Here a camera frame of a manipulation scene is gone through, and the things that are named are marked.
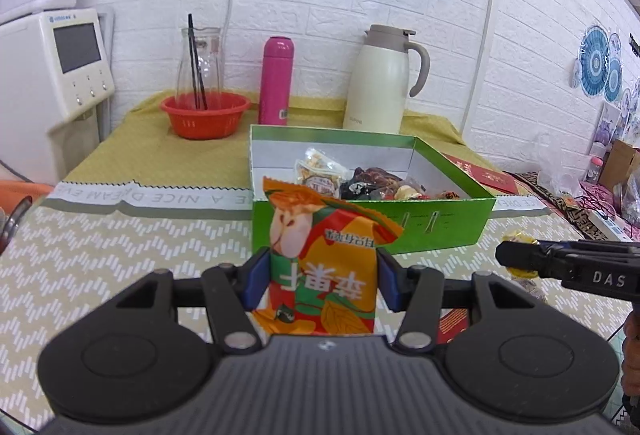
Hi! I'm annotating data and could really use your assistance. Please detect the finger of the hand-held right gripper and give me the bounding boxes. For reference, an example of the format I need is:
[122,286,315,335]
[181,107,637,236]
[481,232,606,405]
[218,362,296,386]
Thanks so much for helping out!
[537,238,640,258]
[495,241,568,280]

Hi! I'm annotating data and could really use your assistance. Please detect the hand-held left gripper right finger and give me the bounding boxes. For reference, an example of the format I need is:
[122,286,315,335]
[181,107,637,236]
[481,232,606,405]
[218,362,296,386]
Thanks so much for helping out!
[376,247,533,355]

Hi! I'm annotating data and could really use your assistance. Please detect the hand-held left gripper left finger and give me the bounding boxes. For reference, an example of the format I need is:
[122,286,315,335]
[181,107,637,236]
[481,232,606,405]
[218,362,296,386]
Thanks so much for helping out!
[107,247,271,355]

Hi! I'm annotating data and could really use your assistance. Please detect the yellow candy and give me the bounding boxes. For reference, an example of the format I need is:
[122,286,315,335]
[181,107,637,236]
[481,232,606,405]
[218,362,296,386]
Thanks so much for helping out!
[504,235,542,280]

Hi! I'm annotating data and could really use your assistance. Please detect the orange fruit print snack packet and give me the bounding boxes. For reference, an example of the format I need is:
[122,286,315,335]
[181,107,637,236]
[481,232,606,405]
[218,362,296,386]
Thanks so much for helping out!
[251,176,405,337]

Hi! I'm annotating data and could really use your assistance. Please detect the green cardboard box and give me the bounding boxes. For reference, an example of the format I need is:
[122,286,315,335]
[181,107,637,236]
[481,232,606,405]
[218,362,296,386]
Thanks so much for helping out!
[250,125,497,261]

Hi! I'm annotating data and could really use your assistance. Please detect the pile of assorted snack packets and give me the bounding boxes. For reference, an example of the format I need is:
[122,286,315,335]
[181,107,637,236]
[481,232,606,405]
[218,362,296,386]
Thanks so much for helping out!
[294,146,463,202]

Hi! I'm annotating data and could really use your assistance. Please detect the person's right hand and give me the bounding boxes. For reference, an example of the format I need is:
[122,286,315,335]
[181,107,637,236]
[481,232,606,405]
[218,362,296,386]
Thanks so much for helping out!
[621,311,640,396]

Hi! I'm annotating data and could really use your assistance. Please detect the white power strip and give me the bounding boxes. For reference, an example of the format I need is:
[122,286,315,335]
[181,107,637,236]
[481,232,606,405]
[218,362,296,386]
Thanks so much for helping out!
[589,210,630,242]

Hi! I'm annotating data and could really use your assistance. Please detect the clear wrapped snack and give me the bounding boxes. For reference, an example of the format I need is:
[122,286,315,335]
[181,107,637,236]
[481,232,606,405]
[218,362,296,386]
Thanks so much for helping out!
[514,277,547,302]

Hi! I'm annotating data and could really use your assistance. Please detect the brown patterned blanket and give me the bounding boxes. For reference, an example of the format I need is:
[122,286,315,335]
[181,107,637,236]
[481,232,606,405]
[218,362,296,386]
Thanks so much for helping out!
[505,171,640,243]

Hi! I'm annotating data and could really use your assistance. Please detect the small red snack packet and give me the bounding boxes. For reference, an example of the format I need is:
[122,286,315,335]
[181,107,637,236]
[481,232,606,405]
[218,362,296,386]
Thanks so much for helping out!
[438,308,471,344]

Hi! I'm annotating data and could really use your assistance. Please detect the clear plastic bags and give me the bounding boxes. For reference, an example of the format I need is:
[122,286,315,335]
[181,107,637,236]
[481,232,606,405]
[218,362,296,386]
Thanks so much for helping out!
[549,149,592,196]

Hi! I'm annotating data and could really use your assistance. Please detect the pink lidded plastic bottle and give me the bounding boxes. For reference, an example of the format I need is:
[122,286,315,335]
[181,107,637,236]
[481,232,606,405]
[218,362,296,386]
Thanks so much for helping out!
[586,142,607,182]

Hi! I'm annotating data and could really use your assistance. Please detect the brown cardboard box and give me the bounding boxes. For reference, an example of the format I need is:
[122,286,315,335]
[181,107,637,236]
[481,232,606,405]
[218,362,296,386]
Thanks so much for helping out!
[599,139,640,190]

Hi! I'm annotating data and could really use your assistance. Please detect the red booklet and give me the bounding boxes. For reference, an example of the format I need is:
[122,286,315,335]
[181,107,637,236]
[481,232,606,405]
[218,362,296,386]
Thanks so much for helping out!
[442,154,518,194]

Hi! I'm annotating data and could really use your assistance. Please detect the yellow tablecloth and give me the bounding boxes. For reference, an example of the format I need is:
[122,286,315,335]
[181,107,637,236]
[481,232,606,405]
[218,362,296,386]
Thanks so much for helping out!
[62,92,468,190]

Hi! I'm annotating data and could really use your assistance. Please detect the red plastic basket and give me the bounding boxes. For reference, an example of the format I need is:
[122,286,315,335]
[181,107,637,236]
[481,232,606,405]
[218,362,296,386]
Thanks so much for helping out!
[160,92,252,140]

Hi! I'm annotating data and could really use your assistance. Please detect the cream thermal carafe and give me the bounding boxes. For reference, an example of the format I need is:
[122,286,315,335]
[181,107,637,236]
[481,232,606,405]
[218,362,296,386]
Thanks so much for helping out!
[342,24,431,134]

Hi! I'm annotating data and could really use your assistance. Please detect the pink insulated bottle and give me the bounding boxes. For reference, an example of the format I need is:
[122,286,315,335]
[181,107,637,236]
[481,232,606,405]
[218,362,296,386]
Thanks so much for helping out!
[258,36,294,126]

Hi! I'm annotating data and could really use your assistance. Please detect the clear glass pitcher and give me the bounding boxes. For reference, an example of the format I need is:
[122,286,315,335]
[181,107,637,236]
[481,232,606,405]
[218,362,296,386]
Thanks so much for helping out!
[176,27,222,108]

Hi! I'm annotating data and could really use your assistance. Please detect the black stirring stick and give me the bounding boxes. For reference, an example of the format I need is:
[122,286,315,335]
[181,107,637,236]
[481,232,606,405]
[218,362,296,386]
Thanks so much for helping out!
[187,14,209,110]

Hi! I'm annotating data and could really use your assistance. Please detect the white appliance with screen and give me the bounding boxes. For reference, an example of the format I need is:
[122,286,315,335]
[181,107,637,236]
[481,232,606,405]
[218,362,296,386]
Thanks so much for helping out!
[0,7,116,186]

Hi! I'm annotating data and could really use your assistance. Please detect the pale wall picture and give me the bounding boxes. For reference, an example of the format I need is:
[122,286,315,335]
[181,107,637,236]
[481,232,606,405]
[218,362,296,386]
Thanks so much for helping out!
[597,101,624,146]

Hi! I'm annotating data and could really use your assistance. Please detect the small blue round wall decoration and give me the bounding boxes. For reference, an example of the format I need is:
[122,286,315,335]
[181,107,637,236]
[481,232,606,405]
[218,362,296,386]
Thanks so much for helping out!
[604,57,624,102]

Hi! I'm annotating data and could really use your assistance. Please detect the large blue round wall decoration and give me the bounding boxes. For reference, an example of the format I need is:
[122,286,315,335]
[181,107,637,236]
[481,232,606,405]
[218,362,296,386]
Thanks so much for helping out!
[579,25,611,96]

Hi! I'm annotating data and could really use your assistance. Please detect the white wall conduit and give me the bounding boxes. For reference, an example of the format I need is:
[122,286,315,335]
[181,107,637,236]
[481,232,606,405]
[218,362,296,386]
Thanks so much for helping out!
[462,0,502,140]

